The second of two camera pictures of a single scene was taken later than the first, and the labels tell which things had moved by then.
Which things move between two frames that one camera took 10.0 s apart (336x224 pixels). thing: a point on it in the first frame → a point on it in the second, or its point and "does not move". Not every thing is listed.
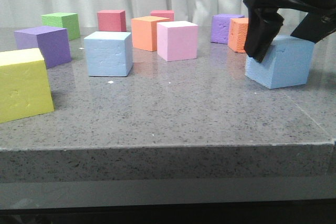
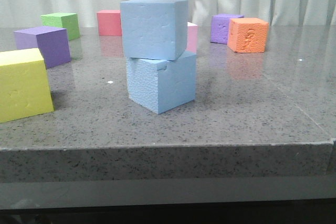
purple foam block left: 52,42 does not move
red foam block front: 112,20 does not move
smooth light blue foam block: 108,54 → 155,29
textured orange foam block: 238,34 does not move
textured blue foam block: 286,63 → 162,86
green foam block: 67,20 does not move
